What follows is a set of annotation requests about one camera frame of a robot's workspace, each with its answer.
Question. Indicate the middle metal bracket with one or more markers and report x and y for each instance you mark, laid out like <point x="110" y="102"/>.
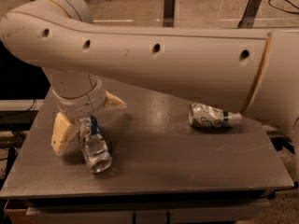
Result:
<point x="169" y="13"/>

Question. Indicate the right metal bracket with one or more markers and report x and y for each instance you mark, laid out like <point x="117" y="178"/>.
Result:
<point x="250" y="13"/>

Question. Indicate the crushed white green soda can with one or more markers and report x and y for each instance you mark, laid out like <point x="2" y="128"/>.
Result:
<point x="205" y="116"/>

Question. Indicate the cardboard box under table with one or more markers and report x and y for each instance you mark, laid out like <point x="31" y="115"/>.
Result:
<point x="16" y="211"/>

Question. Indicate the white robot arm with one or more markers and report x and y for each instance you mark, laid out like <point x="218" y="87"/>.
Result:
<point x="254" y="72"/>

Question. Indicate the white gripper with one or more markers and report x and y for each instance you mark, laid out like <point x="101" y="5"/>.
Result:
<point x="81" y="105"/>

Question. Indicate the crushed silver blue Red Bull can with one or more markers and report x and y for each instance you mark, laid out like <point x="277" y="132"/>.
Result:
<point x="93" y="146"/>

